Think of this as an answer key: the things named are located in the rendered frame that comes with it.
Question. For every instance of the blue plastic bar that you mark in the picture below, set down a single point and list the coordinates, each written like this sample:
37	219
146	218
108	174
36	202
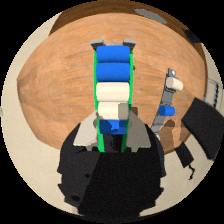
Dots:
166	110
112	126
113	54
113	72

